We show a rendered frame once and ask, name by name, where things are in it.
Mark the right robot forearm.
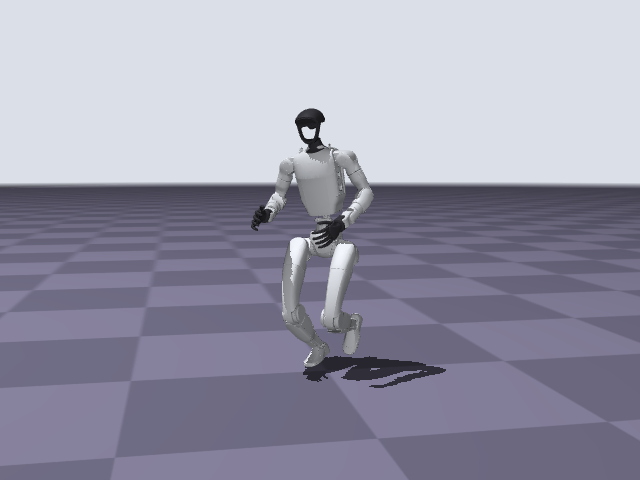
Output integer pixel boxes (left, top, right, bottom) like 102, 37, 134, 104
265, 194, 281, 222

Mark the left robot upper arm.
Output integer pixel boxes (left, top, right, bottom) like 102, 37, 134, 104
333, 150, 374, 200

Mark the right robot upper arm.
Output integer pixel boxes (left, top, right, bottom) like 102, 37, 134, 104
272, 156, 295, 210

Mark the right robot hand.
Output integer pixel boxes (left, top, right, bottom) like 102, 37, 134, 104
251, 205, 273, 231

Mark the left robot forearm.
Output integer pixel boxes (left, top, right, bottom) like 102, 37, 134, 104
342, 188, 373, 228

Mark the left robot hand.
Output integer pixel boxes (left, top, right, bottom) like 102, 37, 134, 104
312, 215, 346, 248

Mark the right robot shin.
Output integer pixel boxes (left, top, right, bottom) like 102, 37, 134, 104
282, 312, 324, 348

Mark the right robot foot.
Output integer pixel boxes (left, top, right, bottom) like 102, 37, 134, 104
304, 342, 330, 367

